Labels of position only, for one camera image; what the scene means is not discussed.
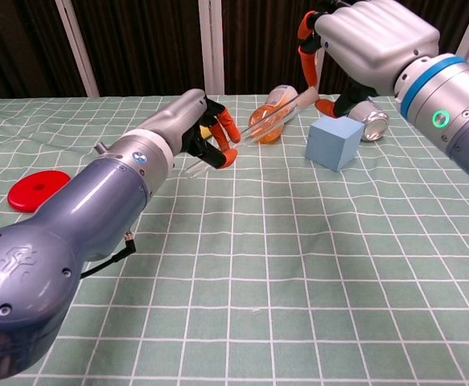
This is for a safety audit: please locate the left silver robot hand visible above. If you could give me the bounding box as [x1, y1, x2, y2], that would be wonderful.
[137, 88, 242, 170]

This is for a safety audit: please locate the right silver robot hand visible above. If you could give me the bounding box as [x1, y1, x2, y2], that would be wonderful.
[297, 0, 440, 118]

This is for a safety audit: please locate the clear glass test tube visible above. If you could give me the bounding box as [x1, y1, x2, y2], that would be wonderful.
[184, 94, 302, 178]

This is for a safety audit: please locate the white conical rubber stopper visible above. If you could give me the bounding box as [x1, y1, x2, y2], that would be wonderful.
[298, 90, 319, 109]

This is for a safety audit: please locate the dark brown curtain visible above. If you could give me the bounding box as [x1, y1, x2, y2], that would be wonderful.
[0, 0, 469, 100]

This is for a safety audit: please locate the blue and silver can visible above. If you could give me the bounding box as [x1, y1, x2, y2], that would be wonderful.
[346, 98, 390, 142]

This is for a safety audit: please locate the orange soda plastic bottle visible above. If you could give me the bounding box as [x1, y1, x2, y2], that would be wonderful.
[249, 84, 300, 144]

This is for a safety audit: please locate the light blue foam cube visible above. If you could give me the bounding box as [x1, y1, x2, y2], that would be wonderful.
[304, 115, 365, 173]

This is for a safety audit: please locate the red plastic disc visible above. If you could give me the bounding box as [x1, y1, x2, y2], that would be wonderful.
[7, 170, 72, 212]

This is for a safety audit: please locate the green checked tablecloth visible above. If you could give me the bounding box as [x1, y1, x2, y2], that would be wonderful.
[0, 86, 469, 386]

